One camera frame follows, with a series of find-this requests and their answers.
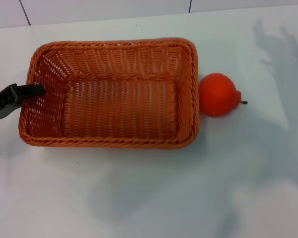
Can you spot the orange woven plastic basket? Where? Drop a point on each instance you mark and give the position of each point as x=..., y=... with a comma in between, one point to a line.
x=119, y=106

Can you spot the orange toy persimmon fruit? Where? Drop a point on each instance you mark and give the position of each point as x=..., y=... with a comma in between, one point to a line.
x=216, y=96

